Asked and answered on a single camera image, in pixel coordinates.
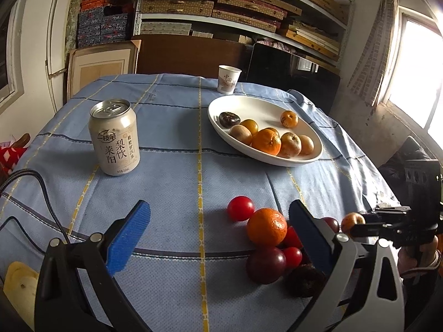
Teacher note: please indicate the small tan pear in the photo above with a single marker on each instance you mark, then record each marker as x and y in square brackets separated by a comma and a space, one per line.
[289, 118]

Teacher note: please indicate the brick patterned curtain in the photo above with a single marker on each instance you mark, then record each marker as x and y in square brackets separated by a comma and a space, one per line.
[373, 48]

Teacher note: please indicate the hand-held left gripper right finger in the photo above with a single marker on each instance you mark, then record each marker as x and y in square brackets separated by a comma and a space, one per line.
[309, 235]

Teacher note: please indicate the dark brown passion fruit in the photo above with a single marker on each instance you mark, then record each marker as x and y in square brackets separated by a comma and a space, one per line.
[304, 280]
[229, 119]

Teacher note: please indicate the red white cloth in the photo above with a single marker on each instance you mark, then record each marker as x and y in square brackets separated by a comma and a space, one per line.
[8, 159]

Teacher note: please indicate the small yellow orange persimmon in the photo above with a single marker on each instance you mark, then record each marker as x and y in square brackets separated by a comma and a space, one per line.
[250, 125]

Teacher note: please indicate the small red yellow apple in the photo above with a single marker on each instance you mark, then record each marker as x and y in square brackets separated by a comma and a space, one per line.
[352, 218]

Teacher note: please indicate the beige framed board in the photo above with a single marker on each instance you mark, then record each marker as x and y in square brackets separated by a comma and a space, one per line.
[100, 65]

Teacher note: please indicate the white oval plate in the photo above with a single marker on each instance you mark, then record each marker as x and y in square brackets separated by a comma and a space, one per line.
[263, 110]

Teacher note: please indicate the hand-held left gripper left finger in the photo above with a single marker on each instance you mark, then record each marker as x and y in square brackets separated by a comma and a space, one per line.
[128, 235]

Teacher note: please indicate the blue checked tablecloth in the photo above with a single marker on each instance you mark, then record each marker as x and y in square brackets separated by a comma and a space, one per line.
[173, 186]

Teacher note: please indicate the shelf of patterned boxes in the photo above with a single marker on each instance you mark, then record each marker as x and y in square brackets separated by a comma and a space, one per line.
[180, 7]

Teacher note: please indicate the red cherry tomato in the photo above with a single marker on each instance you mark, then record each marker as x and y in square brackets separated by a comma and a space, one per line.
[292, 239]
[241, 208]
[293, 257]

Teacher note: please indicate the dark glass window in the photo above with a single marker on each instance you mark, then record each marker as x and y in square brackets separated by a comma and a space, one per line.
[7, 58]

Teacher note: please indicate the white paper cup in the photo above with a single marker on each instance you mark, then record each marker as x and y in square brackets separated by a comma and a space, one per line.
[228, 79]

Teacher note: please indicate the brown russet pear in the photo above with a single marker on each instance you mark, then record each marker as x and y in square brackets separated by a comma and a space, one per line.
[290, 144]
[308, 144]
[240, 135]

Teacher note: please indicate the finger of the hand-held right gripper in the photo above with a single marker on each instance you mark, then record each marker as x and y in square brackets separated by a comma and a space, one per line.
[380, 230]
[391, 210]

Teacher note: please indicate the bright window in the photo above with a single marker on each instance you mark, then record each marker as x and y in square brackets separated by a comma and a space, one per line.
[418, 76]

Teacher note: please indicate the white wall conduit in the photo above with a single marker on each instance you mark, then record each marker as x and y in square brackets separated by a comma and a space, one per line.
[55, 41]

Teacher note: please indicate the brown wooden board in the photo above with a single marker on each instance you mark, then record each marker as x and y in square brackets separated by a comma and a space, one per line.
[187, 55]

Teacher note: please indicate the large yellow orange persimmon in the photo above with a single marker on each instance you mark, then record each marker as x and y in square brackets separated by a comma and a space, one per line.
[274, 130]

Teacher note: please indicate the mottled green slab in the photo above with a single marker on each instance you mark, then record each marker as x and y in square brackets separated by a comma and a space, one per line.
[73, 13]

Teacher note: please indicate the dark purple plum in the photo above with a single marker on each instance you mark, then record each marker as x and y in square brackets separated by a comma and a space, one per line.
[331, 223]
[265, 264]

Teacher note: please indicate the orange mandarin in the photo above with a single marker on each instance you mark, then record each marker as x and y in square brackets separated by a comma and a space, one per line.
[266, 142]
[267, 226]

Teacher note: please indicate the person's right hand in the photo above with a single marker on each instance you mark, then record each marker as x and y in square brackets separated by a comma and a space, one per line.
[405, 262]

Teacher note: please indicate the stack of blue patterned boxes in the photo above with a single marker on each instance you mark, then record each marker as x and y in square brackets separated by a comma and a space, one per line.
[103, 27]

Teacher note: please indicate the black screen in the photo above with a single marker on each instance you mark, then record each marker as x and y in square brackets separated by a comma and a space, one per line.
[287, 72]

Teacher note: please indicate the cream drink can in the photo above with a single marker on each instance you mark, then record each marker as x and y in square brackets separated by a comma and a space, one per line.
[116, 141]

